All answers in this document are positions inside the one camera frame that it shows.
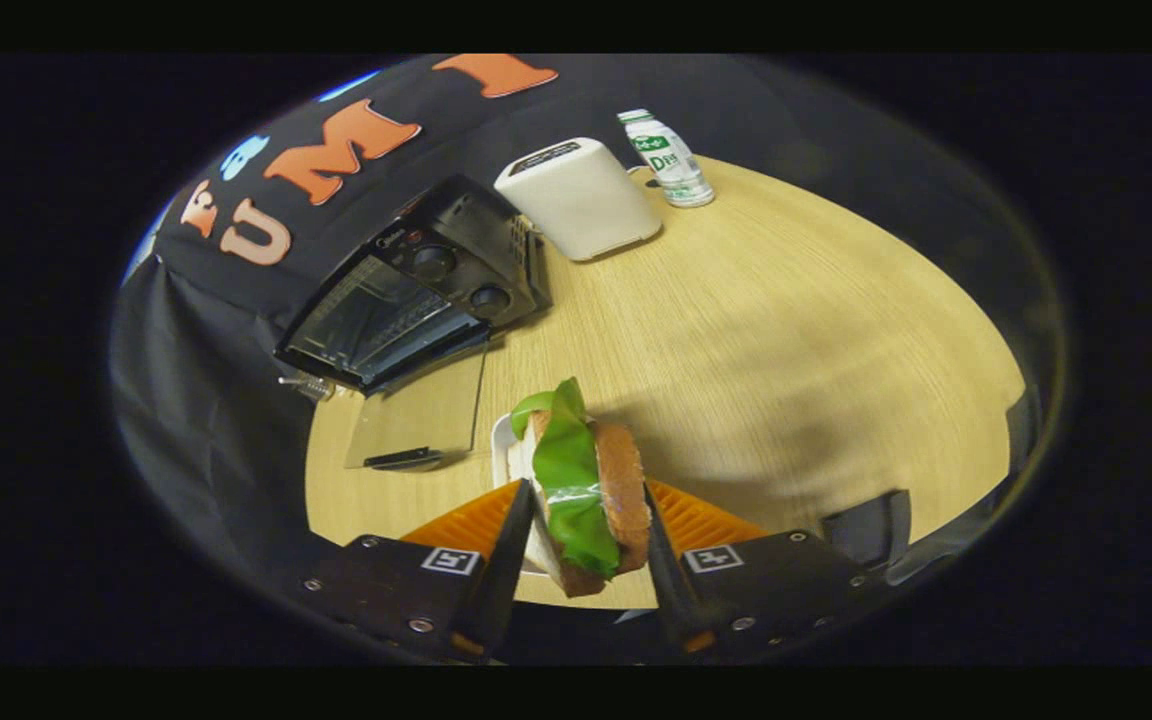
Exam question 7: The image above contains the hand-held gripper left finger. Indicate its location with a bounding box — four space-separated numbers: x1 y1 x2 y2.
301 478 537 663

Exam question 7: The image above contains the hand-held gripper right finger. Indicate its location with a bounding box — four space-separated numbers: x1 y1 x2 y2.
641 478 887 656

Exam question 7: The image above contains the lettuce sandwich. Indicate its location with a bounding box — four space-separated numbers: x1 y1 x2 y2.
508 377 653 599

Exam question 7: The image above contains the black toaster oven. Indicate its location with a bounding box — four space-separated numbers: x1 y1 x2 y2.
274 173 554 471

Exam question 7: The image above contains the white pop-up toaster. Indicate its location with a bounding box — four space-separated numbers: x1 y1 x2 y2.
493 137 664 263

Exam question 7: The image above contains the white plate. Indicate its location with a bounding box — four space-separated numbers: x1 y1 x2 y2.
491 413 562 581

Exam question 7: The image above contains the clear plastic drink bottle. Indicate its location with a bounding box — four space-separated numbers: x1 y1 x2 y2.
617 108 716 209

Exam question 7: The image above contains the small metal wire rack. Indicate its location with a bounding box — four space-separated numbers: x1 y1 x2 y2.
278 372 337 403

